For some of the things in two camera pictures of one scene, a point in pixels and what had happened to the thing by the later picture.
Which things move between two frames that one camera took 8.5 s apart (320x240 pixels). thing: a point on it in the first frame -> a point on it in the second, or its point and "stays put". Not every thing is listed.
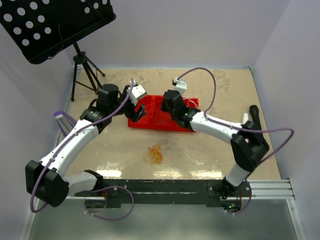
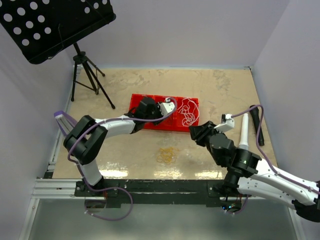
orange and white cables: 154,156 -> 168,155
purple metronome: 65,122 stays put
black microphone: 254,111 stays put
